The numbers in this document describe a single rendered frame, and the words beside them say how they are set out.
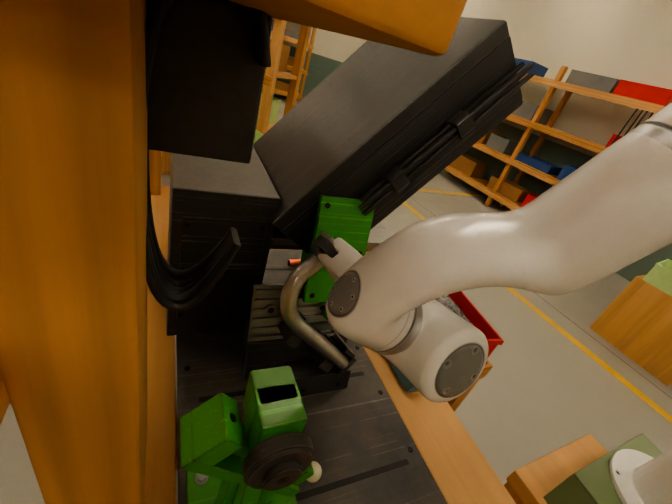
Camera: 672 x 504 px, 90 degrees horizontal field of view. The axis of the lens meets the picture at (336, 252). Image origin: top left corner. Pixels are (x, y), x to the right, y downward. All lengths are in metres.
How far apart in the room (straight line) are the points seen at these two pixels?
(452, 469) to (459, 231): 0.57
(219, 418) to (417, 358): 0.21
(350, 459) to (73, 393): 0.47
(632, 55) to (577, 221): 6.31
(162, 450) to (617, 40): 6.74
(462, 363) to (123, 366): 0.30
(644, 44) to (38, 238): 6.59
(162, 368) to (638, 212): 0.74
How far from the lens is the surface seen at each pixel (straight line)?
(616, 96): 5.79
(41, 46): 0.23
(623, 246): 0.33
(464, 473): 0.80
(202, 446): 0.40
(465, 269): 0.28
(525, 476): 0.96
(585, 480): 0.90
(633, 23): 6.79
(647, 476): 0.95
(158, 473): 0.67
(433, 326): 0.34
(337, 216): 0.62
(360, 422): 0.74
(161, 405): 0.73
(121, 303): 0.30
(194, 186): 0.61
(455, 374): 0.35
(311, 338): 0.64
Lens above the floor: 1.49
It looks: 30 degrees down
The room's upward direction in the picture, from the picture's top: 19 degrees clockwise
